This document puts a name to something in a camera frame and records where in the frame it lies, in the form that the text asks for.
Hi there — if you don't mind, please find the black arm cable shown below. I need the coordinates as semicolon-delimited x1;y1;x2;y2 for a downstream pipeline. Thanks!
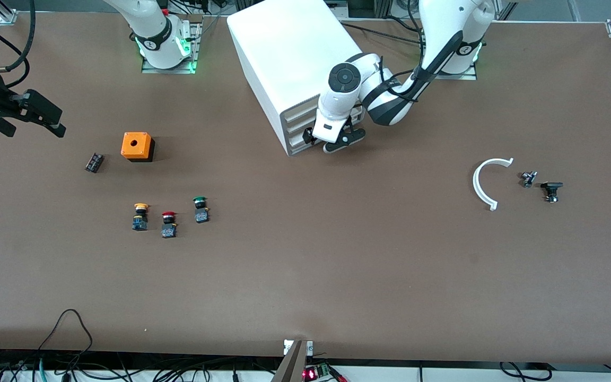
356;53;436;105
0;0;37;89

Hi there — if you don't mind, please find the short black cable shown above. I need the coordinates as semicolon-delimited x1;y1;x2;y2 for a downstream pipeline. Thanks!
499;362;550;381

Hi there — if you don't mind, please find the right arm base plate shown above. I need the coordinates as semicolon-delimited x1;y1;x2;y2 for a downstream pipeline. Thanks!
141;21;203;75

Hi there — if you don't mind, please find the orange button enclosure box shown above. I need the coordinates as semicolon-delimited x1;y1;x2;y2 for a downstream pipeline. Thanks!
120;132;156;163

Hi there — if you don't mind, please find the circuit board with red LED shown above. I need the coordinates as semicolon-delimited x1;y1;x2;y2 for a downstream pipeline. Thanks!
303;362;334;381

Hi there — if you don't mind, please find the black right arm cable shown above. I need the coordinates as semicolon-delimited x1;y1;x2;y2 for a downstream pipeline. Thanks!
0;0;37;89

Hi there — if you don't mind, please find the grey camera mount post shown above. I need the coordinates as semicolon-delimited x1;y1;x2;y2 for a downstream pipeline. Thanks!
271;340;309;382

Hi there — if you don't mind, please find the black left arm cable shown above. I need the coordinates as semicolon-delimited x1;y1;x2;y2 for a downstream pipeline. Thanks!
356;53;436;105

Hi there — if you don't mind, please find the white curved plastic piece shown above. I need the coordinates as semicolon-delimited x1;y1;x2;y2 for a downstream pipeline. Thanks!
473;158;514;212

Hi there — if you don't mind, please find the yellow push button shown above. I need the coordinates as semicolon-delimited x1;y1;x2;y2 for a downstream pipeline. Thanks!
132;203;150;231

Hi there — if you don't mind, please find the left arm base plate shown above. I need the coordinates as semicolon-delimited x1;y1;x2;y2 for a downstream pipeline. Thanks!
433;27;478;81

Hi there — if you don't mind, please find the looped black cable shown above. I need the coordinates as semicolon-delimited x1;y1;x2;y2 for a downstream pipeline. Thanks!
38;309;94;367

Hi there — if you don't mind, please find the thin black cable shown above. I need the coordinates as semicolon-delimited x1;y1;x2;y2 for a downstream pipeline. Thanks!
340;21;424;46

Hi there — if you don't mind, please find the red push button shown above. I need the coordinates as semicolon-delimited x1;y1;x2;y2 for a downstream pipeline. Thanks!
160;211;179;239

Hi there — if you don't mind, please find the green push button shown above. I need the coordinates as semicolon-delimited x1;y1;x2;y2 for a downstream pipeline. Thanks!
193;196;211;224

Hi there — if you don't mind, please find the black button part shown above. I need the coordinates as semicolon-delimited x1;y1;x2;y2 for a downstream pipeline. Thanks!
540;181;564;203

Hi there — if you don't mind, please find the white mount bracket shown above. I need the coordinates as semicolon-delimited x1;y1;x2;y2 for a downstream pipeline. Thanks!
283;340;314;356

